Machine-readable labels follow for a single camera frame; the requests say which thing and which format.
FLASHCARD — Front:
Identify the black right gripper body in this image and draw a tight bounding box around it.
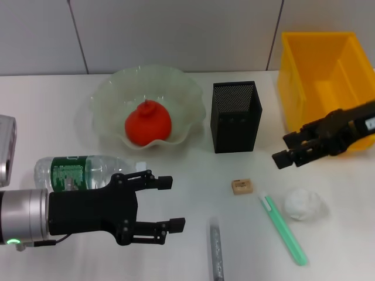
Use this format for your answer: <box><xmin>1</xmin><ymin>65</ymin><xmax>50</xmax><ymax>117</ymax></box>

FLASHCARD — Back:
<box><xmin>317</xmin><ymin>100</ymin><xmax>375</xmax><ymax>157</ymax></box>

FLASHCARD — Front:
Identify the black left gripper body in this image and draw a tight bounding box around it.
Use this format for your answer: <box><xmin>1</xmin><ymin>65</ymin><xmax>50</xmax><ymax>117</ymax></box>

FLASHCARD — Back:
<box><xmin>48</xmin><ymin>173</ymin><xmax>139</xmax><ymax>246</ymax></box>

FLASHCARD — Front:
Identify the clear green-label water bottle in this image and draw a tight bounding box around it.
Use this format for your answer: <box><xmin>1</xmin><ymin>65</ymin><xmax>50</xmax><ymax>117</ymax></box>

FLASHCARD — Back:
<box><xmin>33</xmin><ymin>155</ymin><xmax>148</xmax><ymax>193</ymax></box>

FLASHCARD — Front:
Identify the tan eraser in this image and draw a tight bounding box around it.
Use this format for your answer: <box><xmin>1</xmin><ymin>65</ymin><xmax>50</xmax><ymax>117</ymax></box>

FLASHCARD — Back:
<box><xmin>230</xmin><ymin>179</ymin><xmax>255</xmax><ymax>196</ymax></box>

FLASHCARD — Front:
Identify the red-orange fruit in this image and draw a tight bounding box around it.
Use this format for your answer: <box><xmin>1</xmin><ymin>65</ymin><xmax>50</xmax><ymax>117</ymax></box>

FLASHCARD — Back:
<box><xmin>124</xmin><ymin>99</ymin><xmax>173</xmax><ymax>148</ymax></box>

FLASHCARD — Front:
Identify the green pen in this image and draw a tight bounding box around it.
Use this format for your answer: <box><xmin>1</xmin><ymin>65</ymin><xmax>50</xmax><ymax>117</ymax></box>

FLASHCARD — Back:
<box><xmin>258</xmin><ymin>191</ymin><xmax>309</xmax><ymax>267</ymax></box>

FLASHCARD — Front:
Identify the grey glitter pen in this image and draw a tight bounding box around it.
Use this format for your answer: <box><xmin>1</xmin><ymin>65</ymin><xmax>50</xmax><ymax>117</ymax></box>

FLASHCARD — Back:
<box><xmin>206</xmin><ymin>215</ymin><xmax>226</xmax><ymax>281</ymax></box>

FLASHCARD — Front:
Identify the black mesh pen holder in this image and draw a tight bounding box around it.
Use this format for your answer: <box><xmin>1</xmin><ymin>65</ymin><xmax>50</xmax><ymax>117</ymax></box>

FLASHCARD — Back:
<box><xmin>210</xmin><ymin>81</ymin><xmax>264</xmax><ymax>155</ymax></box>

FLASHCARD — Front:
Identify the green glass fruit bowl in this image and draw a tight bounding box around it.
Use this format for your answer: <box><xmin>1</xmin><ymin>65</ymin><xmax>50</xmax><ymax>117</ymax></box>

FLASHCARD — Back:
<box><xmin>88</xmin><ymin>64</ymin><xmax>204</xmax><ymax>151</ymax></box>

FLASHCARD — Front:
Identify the yellow plastic bin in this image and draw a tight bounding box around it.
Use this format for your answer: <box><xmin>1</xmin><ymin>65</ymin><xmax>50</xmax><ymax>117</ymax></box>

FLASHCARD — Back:
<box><xmin>277</xmin><ymin>31</ymin><xmax>375</xmax><ymax>153</ymax></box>

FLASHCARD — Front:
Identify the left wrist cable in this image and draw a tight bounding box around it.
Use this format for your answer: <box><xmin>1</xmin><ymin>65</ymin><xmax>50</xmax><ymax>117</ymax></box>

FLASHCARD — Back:
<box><xmin>16</xmin><ymin>234</ymin><xmax>70</xmax><ymax>253</ymax></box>

